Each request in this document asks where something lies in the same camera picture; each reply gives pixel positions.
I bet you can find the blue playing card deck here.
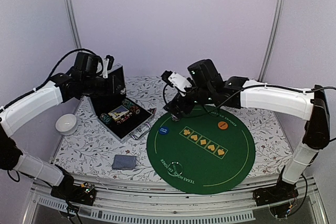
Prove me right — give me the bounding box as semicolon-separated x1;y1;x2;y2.
112;155;137;170

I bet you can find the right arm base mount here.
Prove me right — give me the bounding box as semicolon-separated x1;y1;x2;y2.
253;186;299;219

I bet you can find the blue small blind button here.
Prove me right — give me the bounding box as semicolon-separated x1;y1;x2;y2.
158;126;170;135

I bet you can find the aluminium corner post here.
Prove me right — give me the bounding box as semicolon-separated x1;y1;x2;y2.
64;0;81;49
258;0;285;82

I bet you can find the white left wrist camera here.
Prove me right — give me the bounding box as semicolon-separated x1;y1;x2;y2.
102;55;114;79

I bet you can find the black white chip stack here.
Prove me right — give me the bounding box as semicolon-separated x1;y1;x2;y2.
171;114;180;122

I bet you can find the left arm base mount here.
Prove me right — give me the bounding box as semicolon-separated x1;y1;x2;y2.
50;182;97;206

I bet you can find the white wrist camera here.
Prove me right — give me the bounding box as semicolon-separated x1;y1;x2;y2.
168;72;192;96
102;55;114;79

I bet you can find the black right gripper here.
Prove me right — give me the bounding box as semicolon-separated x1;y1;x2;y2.
163;80;214;120

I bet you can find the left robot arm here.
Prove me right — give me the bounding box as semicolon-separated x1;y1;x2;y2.
1;49;125;200

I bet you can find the left aluminium corner post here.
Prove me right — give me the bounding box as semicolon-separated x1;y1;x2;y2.
64;0;81;49

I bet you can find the aluminium poker chip case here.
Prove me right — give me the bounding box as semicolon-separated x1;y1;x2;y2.
88;63;154;143

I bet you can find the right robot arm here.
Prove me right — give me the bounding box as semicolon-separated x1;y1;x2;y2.
161;59;331;201

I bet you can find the round green poker mat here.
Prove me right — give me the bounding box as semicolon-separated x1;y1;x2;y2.
146;106;256;195

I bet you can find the clear dealer button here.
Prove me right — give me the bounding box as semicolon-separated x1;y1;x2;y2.
167;162;183;177

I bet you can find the right aluminium corner post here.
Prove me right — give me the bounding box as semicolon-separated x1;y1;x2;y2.
258;0;285;82

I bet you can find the orange big blind button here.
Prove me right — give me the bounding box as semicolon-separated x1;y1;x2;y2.
217;121;228;130

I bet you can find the card box in case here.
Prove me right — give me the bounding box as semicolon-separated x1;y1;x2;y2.
108;105;130;121

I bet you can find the green chip stack in case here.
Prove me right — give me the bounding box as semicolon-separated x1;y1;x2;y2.
99;113;114;127

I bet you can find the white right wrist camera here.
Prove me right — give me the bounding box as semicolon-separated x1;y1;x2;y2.
168;72;192;96

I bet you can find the white bowl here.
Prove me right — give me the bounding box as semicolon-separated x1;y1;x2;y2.
55;114;78;135

